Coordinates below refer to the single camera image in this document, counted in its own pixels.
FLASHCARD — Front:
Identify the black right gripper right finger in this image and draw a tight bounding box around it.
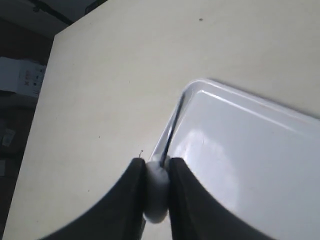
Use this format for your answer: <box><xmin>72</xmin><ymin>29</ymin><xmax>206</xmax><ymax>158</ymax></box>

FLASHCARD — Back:
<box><xmin>168</xmin><ymin>157</ymin><xmax>270</xmax><ymax>240</ymax></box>

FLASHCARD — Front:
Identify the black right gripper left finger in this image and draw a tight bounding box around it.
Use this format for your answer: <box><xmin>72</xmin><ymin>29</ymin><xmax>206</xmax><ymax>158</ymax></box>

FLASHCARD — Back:
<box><xmin>43</xmin><ymin>158</ymin><xmax>147</xmax><ymax>240</ymax></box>

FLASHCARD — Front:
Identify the white marshmallow piece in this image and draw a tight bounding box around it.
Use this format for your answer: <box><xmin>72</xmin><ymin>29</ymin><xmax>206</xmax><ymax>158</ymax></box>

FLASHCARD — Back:
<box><xmin>143</xmin><ymin>154</ymin><xmax>170</xmax><ymax>224</ymax></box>

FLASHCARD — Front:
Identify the thin metal skewer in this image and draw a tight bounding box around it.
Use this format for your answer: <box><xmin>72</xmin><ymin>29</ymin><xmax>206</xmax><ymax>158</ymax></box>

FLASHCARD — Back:
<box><xmin>160</xmin><ymin>93</ymin><xmax>185</xmax><ymax>168</ymax></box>

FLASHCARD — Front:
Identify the white rectangular plastic tray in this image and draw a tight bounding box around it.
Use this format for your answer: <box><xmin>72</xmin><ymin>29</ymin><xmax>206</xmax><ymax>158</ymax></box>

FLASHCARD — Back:
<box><xmin>153</xmin><ymin>79</ymin><xmax>320</xmax><ymax>240</ymax></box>

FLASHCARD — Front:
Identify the white cardboard box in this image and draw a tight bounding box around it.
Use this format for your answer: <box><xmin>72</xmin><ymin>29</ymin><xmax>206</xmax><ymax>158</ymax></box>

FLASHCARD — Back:
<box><xmin>0</xmin><ymin>57</ymin><xmax>47</xmax><ymax>98</ymax></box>

